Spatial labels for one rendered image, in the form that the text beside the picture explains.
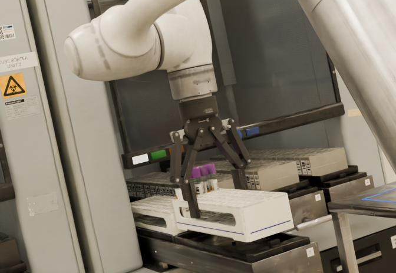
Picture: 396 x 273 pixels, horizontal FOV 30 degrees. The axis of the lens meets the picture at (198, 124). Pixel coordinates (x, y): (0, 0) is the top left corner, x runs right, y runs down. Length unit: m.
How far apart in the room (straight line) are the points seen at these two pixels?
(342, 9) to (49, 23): 0.97
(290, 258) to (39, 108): 0.65
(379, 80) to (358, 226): 1.15
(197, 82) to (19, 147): 0.43
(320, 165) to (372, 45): 1.16
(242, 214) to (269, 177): 0.55
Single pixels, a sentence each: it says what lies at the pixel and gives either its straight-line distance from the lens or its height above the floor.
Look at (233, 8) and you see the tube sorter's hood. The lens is 1.80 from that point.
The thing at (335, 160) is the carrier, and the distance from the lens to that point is 1.92.
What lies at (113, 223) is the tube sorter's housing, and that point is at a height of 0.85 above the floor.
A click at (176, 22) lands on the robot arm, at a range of 1.38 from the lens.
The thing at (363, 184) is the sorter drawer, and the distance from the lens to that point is 1.88.
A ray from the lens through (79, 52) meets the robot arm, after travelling 1.30.
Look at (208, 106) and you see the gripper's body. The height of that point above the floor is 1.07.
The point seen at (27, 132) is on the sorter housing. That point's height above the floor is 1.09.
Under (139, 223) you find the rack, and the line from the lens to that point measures 1.74.
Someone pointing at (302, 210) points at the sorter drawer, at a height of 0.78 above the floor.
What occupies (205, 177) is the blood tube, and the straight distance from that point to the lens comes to 1.52.
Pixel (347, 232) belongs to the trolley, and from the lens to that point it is 1.58.
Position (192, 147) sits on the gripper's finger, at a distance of 1.42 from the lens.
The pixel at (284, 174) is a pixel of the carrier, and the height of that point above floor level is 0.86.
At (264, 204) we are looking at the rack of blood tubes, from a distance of 1.29.
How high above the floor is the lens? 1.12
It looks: 3 degrees down
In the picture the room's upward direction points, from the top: 12 degrees counter-clockwise
